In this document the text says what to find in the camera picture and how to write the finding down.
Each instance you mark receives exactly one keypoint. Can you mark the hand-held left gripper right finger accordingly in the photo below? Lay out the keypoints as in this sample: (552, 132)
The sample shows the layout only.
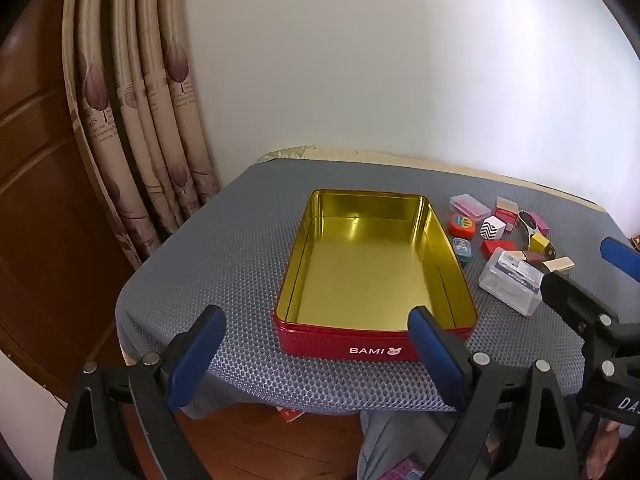
(435, 355)

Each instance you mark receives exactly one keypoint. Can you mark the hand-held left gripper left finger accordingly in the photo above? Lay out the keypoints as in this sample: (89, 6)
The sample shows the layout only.
(197, 355)

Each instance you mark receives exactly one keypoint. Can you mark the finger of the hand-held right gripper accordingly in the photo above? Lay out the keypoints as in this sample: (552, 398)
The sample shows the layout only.
(570, 295)
(622, 257)

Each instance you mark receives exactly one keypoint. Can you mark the clear plastic box with label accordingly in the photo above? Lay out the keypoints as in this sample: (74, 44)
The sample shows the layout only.
(510, 285)

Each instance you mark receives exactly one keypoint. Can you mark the pink rectangular block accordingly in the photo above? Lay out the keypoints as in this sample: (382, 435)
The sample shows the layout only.
(540, 222)

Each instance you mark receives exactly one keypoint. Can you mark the red tin box gold inside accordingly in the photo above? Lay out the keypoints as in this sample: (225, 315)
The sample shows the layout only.
(370, 270)

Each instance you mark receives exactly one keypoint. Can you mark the small white pink box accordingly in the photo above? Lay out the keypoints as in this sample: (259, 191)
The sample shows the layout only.
(506, 207)

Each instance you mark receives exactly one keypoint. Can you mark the small teal tin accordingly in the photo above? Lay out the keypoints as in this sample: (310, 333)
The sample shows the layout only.
(461, 249)

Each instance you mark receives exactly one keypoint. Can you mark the person's right hand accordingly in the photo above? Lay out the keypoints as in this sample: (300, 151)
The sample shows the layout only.
(605, 452)

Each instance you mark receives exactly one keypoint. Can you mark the yellow cube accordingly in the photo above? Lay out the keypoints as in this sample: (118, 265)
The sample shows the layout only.
(538, 243)

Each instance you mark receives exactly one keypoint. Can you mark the metal bottle opener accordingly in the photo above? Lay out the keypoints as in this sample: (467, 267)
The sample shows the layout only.
(525, 222)

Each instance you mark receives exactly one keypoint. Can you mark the red rectangular block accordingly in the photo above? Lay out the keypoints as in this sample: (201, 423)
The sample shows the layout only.
(495, 248)

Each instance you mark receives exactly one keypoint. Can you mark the person's grey trouser leg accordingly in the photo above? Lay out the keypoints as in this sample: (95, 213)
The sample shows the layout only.
(395, 440)

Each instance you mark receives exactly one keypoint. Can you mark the black white zigzag cube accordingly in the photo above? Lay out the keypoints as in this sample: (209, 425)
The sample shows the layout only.
(492, 230)

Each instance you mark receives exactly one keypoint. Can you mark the red paper scrap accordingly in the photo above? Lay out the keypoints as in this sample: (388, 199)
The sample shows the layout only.
(291, 414)

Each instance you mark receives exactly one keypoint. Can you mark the grey honeycomb mat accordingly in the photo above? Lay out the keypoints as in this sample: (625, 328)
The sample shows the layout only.
(225, 240)

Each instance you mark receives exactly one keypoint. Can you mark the pink printed item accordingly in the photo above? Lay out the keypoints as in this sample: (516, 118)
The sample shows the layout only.
(406, 470)

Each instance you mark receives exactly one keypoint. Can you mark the red round tape measure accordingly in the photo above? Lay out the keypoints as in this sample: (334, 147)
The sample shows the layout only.
(460, 223)

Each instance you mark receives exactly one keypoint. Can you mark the clear case with red insert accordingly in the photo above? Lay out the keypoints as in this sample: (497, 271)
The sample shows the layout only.
(470, 207)

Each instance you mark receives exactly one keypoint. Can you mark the brown wooden door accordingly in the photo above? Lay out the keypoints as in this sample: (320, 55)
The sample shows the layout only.
(45, 185)

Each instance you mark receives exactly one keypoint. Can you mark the beige leaf print curtain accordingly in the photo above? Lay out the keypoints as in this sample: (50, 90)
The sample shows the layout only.
(150, 85)

